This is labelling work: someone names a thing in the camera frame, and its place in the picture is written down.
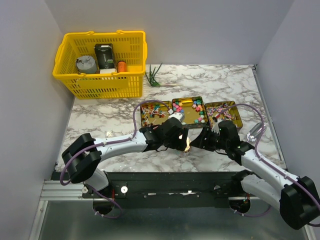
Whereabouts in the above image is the black mounting base rail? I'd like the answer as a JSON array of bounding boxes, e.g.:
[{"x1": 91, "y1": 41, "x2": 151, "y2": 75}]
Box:
[{"x1": 51, "y1": 171, "x2": 261, "y2": 210}]

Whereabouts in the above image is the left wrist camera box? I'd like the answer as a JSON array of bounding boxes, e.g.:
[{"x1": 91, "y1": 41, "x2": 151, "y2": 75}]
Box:
[{"x1": 168, "y1": 112, "x2": 185, "y2": 125}]

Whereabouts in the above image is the black carton box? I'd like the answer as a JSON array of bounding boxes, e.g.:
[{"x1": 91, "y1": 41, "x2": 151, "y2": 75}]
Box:
[{"x1": 94, "y1": 43, "x2": 115, "y2": 69}]

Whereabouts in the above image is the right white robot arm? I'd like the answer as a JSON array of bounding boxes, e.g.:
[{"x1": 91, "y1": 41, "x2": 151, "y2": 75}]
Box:
[{"x1": 190, "y1": 120, "x2": 320, "y2": 230}]

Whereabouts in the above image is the green onion sprig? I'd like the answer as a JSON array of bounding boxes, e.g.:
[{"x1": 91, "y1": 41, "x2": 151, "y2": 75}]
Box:
[{"x1": 145, "y1": 63, "x2": 179, "y2": 87}]

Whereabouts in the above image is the tin of rainbow lollipops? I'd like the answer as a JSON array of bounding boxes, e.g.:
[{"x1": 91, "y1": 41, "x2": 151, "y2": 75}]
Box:
[{"x1": 204, "y1": 101, "x2": 243, "y2": 131}]

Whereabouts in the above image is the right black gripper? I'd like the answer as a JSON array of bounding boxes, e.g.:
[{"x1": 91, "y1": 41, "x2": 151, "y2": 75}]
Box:
[{"x1": 189, "y1": 125, "x2": 229, "y2": 152}]

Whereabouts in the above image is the silver metal scoop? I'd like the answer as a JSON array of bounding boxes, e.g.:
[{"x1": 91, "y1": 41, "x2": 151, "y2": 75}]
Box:
[{"x1": 246, "y1": 122, "x2": 267, "y2": 143}]

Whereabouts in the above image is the round jar lid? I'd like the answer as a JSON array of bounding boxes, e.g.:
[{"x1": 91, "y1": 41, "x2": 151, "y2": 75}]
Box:
[{"x1": 183, "y1": 137, "x2": 191, "y2": 151}]

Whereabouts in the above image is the orange bottle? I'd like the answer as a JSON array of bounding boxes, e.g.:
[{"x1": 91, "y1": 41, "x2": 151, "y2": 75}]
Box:
[{"x1": 117, "y1": 60, "x2": 127, "y2": 73}]

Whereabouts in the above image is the tin of star candies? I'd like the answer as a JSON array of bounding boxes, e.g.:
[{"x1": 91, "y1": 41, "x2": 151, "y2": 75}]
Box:
[{"x1": 171, "y1": 96, "x2": 208, "y2": 129}]

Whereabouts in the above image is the clear glass jar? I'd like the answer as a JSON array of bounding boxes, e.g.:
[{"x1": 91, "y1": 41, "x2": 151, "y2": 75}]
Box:
[{"x1": 179, "y1": 148, "x2": 191, "y2": 157}]

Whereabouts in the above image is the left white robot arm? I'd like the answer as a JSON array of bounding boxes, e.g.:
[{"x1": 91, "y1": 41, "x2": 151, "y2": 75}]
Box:
[{"x1": 60, "y1": 117, "x2": 189, "y2": 198}]

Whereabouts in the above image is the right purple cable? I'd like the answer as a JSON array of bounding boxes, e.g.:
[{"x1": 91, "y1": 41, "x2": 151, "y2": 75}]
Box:
[{"x1": 216, "y1": 103, "x2": 320, "y2": 227}]

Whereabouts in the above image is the white box in basket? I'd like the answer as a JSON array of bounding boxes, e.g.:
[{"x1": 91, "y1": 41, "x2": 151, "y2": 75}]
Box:
[{"x1": 99, "y1": 68, "x2": 117, "y2": 74}]

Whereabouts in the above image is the tin of dark lollipops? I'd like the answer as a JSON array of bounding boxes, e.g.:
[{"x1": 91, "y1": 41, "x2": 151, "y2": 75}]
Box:
[{"x1": 140, "y1": 101, "x2": 173, "y2": 128}]

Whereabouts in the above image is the yellow plastic shopping basket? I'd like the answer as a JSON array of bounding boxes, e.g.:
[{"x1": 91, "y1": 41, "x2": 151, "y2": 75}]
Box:
[{"x1": 52, "y1": 30, "x2": 148, "y2": 99}]

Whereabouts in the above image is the grey crumpled can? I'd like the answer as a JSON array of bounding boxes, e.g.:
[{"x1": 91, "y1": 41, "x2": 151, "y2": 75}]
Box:
[{"x1": 75, "y1": 55, "x2": 98, "y2": 74}]

